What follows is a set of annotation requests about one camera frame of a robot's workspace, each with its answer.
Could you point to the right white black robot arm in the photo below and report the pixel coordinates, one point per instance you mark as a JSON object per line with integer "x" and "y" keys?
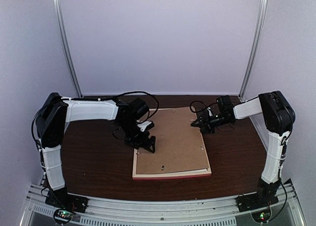
{"x": 279, "y": 118}

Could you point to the landscape photo print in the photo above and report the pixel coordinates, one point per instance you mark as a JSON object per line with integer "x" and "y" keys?
{"x": 192, "y": 172}

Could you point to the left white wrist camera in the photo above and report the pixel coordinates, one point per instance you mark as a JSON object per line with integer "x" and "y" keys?
{"x": 146, "y": 126}

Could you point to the pink wooden picture frame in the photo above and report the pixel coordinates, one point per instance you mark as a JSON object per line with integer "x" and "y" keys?
{"x": 170, "y": 175}

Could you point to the front aluminium rail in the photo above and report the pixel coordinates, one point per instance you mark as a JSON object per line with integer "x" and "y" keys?
{"x": 210, "y": 212}

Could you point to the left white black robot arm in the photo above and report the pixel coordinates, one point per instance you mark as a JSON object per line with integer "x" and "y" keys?
{"x": 50, "y": 124}

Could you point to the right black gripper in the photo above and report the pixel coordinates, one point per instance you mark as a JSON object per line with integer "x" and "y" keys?
{"x": 206, "y": 121}

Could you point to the brown backing board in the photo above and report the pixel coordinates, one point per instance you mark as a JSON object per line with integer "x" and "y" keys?
{"x": 172, "y": 147}

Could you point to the right aluminium corner post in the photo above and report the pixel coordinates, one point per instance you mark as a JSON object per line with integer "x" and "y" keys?
{"x": 263, "y": 5}

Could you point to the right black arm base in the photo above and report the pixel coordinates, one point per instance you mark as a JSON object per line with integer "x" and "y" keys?
{"x": 265, "y": 195}

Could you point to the left aluminium corner post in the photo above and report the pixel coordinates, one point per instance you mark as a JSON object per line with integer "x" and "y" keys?
{"x": 65, "y": 46}

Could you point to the aluminium corner post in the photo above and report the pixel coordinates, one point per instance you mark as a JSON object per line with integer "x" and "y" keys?
{"x": 65, "y": 46}
{"x": 263, "y": 5}

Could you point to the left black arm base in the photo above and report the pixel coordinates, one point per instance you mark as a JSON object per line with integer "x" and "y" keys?
{"x": 62, "y": 199}

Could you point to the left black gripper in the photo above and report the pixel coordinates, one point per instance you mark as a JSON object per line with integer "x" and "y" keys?
{"x": 140, "y": 143}

